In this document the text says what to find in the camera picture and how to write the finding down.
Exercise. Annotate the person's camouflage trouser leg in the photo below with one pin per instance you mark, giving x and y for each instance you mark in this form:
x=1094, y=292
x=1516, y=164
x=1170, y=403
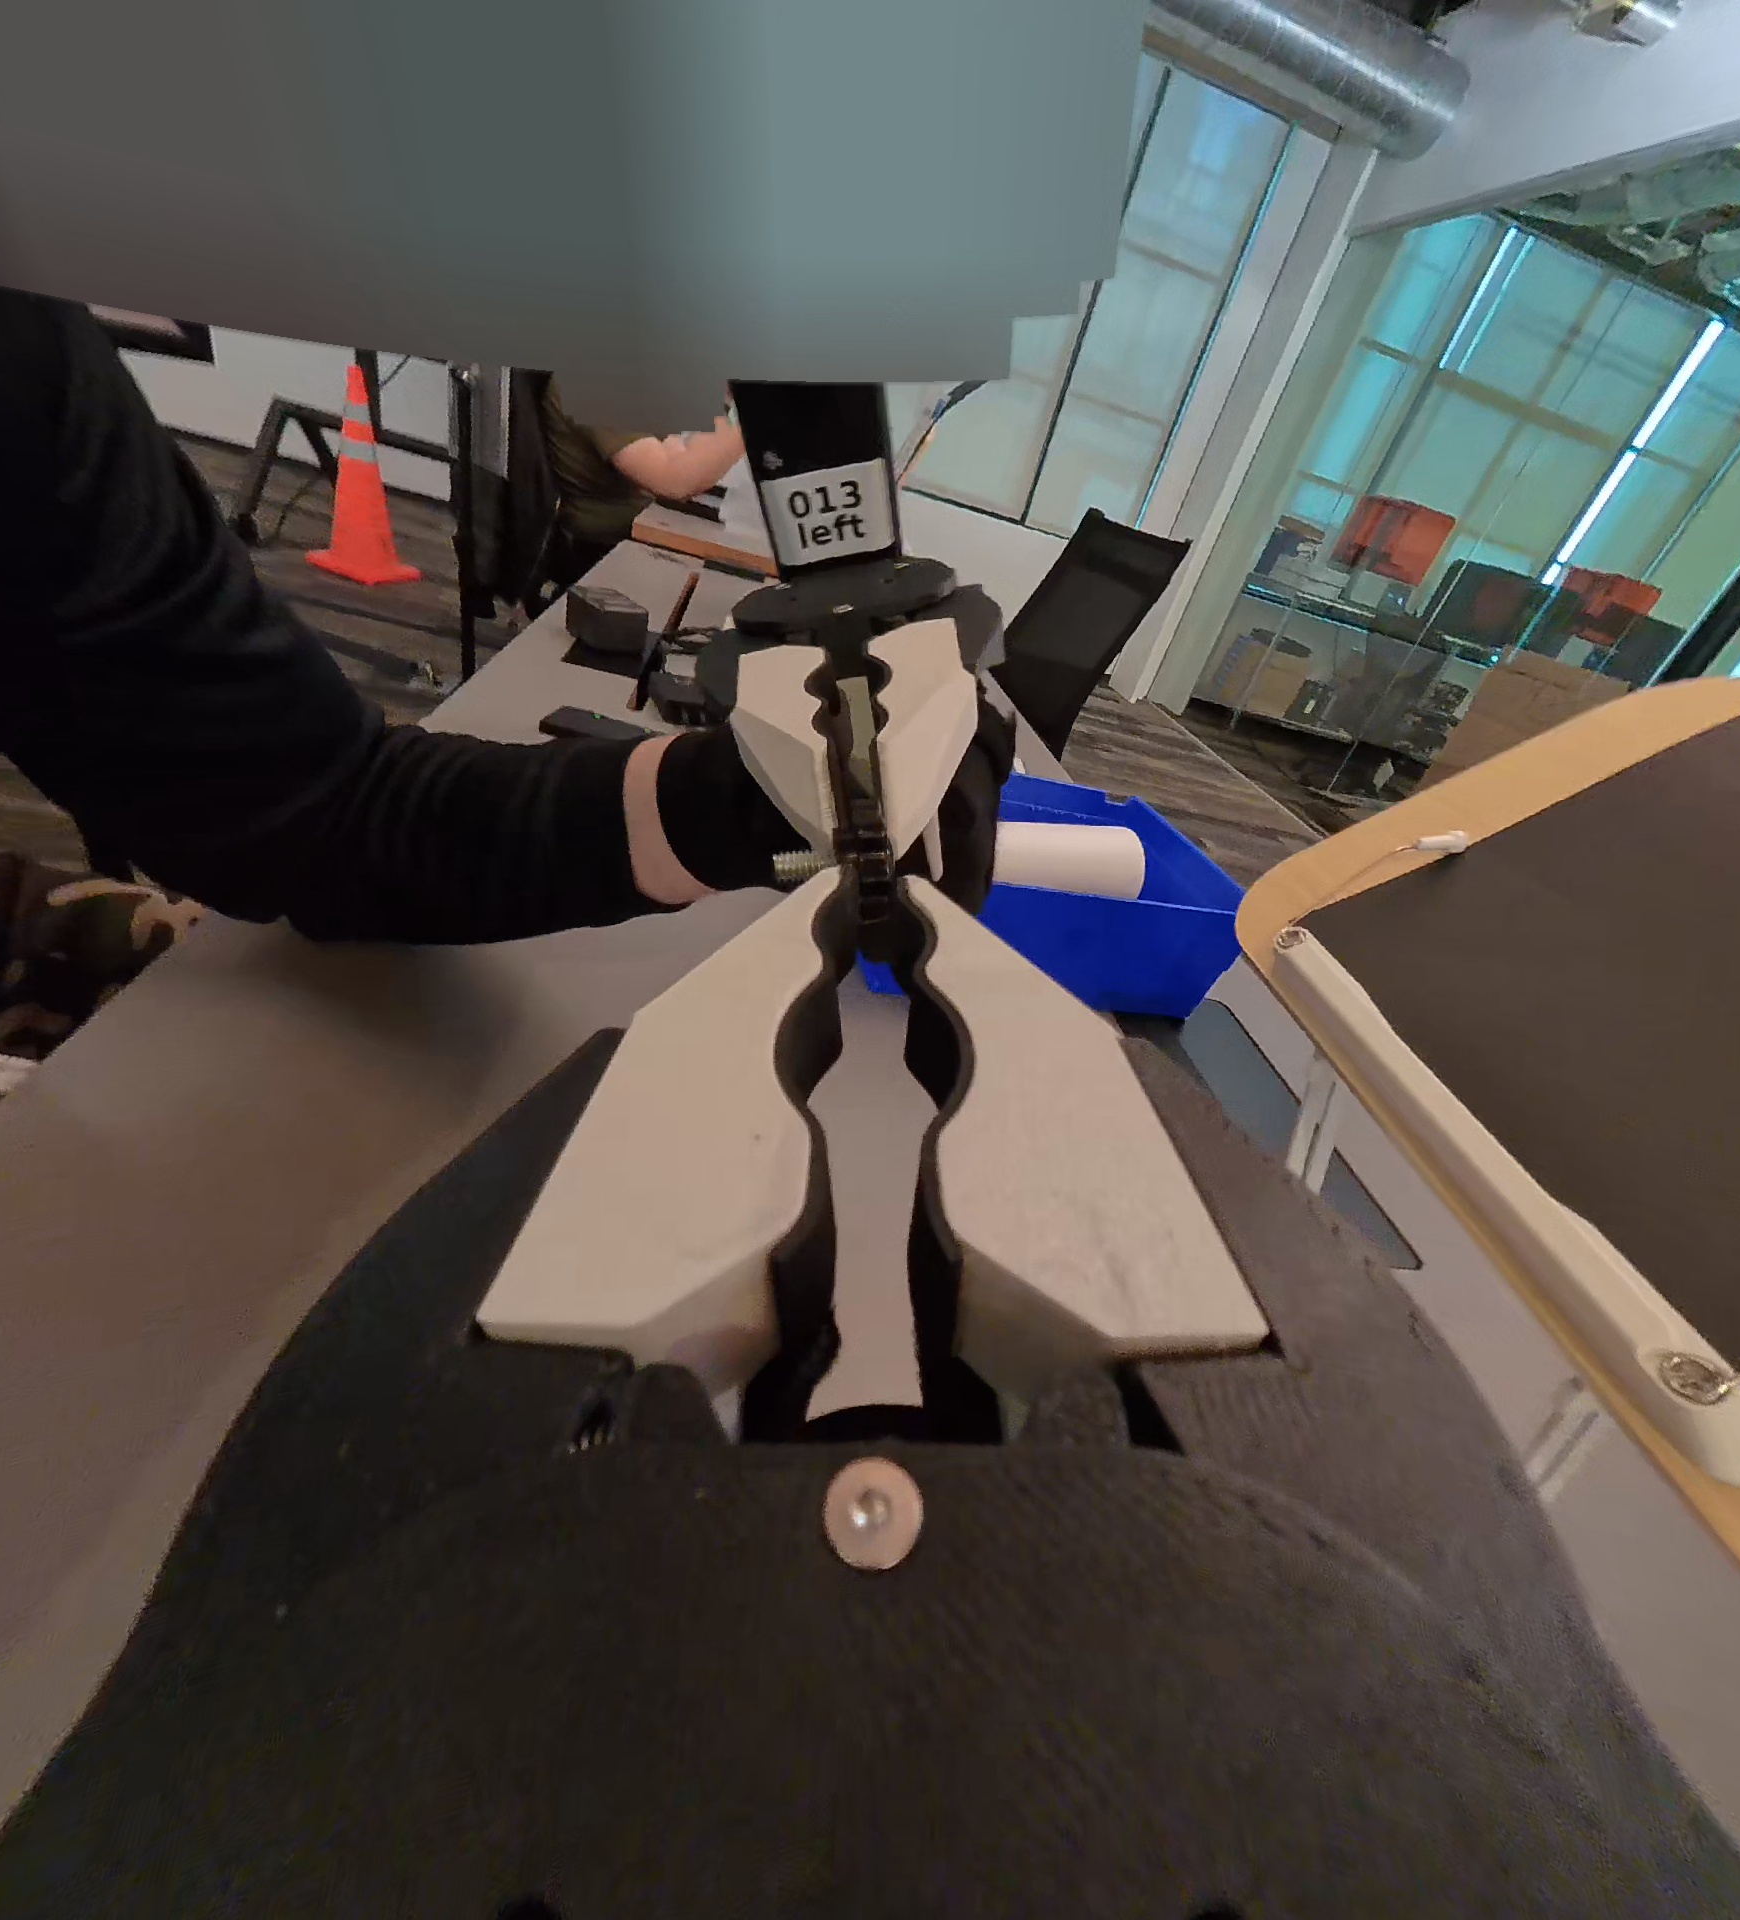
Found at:
x=49, y=947

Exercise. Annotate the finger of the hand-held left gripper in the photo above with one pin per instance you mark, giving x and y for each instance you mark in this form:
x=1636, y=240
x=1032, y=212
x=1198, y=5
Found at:
x=770, y=738
x=927, y=705

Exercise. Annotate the person's left hand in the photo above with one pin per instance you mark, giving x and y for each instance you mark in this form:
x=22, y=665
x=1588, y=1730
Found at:
x=714, y=820

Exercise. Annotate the black star knob screw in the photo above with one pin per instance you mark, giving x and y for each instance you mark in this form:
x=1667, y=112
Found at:
x=870, y=904

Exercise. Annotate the cardboard box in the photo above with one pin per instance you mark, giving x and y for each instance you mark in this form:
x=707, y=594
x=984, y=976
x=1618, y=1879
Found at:
x=1530, y=723

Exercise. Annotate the small black box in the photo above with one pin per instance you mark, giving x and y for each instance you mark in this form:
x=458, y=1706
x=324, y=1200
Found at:
x=679, y=692

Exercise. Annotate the person's left forearm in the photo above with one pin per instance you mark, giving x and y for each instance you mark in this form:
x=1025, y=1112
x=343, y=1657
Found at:
x=282, y=723

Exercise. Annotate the black power adapter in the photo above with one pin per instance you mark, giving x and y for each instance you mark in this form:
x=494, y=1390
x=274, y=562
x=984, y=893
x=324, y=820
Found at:
x=604, y=622

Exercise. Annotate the dark divider panel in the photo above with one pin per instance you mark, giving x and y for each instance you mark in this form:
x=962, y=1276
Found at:
x=1634, y=976

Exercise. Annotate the orange traffic cone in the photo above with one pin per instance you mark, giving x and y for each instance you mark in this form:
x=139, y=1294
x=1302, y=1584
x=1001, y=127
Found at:
x=360, y=505

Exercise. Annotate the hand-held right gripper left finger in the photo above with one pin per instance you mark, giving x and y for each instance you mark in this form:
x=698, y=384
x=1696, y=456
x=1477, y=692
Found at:
x=659, y=1186

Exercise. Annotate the white frame bar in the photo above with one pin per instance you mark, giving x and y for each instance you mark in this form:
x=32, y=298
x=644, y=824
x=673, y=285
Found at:
x=1484, y=1186

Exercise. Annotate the blue plastic bin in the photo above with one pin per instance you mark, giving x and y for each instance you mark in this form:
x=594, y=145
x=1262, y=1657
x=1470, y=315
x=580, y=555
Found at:
x=1111, y=947

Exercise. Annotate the spiral metal duct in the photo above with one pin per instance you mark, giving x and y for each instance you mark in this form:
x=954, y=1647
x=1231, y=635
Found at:
x=1323, y=63

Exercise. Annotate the white paper roll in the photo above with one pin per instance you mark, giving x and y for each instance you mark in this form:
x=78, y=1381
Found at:
x=1073, y=863

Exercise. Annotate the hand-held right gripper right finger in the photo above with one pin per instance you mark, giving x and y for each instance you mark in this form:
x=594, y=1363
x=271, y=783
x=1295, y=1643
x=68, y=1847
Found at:
x=1094, y=1186

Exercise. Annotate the wooden stick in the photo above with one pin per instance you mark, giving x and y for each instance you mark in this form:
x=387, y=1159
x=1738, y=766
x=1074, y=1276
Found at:
x=679, y=622

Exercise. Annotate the black office chair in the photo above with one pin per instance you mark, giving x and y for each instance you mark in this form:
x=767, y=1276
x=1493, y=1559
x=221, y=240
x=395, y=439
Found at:
x=1094, y=622

